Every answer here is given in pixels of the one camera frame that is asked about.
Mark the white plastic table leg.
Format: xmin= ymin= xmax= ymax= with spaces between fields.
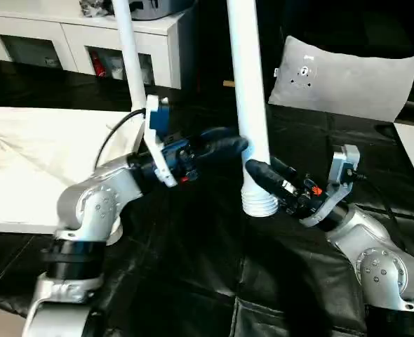
xmin=111 ymin=0 xmax=152 ymax=117
xmin=225 ymin=0 xmax=282 ymax=220

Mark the white plastic table top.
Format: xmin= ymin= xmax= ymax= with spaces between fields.
xmin=0 ymin=105 xmax=160 ymax=248

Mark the black cabinet with gold label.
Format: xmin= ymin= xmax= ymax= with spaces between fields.
xmin=172 ymin=0 xmax=292 ymax=92

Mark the black work mat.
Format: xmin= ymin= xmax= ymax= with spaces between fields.
xmin=0 ymin=58 xmax=414 ymax=337

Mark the dark grey helmet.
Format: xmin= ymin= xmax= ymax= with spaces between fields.
xmin=128 ymin=0 xmax=195 ymax=20

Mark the dark clutter pile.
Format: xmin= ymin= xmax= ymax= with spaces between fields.
xmin=79 ymin=0 xmax=114 ymax=18

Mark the white cabinet with glass doors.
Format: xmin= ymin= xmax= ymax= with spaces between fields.
xmin=0 ymin=0 xmax=195 ymax=91

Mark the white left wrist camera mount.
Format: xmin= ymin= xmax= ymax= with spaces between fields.
xmin=141 ymin=95 xmax=181 ymax=189

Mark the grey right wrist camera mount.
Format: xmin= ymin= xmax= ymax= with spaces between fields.
xmin=300 ymin=144 xmax=363 ymax=228

